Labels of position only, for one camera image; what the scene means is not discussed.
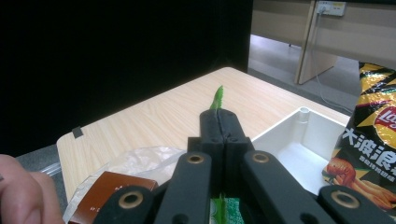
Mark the light wooden desk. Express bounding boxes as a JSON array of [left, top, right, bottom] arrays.
[[250, 0, 396, 86]]

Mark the dark tape piece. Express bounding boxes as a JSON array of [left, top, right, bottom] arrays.
[[71, 125, 85, 139]]

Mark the white wall socket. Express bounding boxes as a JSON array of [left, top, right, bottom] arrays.
[[315, 0, 347, 18]]

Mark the white plastic bin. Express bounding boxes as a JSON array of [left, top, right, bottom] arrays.
[[250, 106, 351, 197]]

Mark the thin grey floor cable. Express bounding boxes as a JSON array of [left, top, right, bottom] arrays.
[[313, 13, 355, 115]]

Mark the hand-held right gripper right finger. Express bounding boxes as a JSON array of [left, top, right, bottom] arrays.
[[219, 109, 255, 189]]

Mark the clear plastic bag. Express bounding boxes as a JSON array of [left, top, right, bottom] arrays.
[[62, 145, 189, 224]]

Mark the green snack packet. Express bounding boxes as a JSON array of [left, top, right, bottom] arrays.
[[208, 85, 242, 224]]

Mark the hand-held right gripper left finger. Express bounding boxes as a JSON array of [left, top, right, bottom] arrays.
[[186, 108, 226, 189]]

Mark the black curtain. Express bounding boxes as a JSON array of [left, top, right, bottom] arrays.
[[0, 0, 254, 157]]

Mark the brown carton box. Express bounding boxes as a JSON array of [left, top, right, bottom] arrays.
[[68, 171, 160, 224]]

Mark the black yellow chips bag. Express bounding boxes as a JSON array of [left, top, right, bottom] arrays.
[[321, 61, 396, 213]]

